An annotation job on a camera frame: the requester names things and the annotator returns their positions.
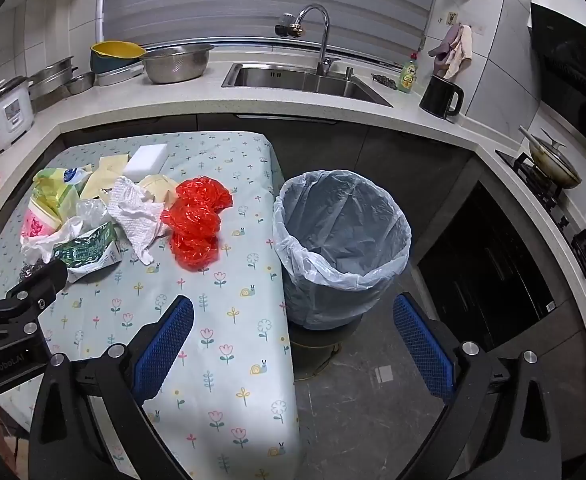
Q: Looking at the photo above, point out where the pink and white cup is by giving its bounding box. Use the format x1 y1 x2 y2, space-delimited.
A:
20 197 61 241

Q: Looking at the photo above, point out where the black gas stove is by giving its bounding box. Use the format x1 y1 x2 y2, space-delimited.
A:
495 150 586 306

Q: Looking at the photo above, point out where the floral tablecloth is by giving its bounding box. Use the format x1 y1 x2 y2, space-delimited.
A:
0 131 304 480

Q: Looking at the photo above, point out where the purple hanging cloth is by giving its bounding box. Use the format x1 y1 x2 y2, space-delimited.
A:
427 25 464 63

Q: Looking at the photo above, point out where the steel colander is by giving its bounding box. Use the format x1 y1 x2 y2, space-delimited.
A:
140 44 215 85

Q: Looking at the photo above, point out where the black range hood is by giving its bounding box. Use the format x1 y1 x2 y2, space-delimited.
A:
529 2 586 131

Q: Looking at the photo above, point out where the steel steamer pot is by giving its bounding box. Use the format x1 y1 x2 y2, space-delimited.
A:
27 57 79 101

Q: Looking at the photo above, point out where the white plastic bag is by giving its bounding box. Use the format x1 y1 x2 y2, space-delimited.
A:
20 217 84 263

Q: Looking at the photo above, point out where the steel sink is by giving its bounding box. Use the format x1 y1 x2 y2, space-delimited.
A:
221 62 394 108

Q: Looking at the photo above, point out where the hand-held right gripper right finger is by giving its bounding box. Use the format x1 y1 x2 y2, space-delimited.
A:
393 292 568 480

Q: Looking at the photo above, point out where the black built-in oven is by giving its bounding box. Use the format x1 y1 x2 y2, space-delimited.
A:
415 180 558 356

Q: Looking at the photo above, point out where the wok with glass lid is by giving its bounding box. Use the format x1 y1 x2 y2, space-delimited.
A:
518 125 584 190

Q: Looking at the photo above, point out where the black kettle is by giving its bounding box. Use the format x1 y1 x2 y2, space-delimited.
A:
419 75 466 121

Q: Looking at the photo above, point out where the steel tray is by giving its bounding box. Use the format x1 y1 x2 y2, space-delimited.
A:
96 62 146 87

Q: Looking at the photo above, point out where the chrome faucet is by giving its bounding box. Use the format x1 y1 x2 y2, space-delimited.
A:
274 5 344 77

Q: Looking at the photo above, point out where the trash bin with plastic liner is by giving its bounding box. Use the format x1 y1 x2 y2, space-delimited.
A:
272 170 413 333

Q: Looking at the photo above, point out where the dark shiny wrapper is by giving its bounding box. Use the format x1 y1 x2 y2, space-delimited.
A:
17 259 41 283

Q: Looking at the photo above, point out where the grey window blind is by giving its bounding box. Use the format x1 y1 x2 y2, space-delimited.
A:
98 0 441 53

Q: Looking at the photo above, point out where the red plastic bag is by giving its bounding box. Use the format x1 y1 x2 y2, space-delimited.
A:
160 176 235 273

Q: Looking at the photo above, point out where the green dish soap bottle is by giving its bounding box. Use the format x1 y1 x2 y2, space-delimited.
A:
398 52 420 95

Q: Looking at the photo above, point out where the long beige wrapper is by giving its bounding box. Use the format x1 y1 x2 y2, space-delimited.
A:
98 155 133 181

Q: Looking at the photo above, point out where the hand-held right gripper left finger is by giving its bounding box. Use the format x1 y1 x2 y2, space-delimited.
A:
28 295 196 480

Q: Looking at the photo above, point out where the yellow and blue basin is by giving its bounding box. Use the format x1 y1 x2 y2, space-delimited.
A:
90 41 146 75

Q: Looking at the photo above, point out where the small steel bowl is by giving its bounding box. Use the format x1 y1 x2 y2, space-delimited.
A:
66 72 96 96

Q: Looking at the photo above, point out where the white paper towel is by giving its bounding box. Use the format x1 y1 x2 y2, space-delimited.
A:
107 176 166 266

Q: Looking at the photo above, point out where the green white snack packet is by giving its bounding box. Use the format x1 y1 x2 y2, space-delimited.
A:
53 221 123 283

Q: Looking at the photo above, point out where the yellow-green packet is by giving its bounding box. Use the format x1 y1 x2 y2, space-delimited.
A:
33 169 81 221

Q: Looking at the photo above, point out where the cream hanging cloth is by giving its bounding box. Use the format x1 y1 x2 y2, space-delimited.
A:
443 25 474 81

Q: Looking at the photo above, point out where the blue and white packet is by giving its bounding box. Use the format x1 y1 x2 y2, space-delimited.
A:
62 164 95 188

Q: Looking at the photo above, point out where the white rice cooker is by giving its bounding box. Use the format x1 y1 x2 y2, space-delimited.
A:
0 76 35 155

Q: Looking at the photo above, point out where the white sponge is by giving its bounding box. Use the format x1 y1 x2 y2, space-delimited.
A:
123 143 169 181

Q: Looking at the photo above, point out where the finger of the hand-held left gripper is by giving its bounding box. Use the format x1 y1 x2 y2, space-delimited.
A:
0 259 70 347

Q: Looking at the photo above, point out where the clear plastic wrap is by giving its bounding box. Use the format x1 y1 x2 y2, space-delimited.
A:
76 199 111 231

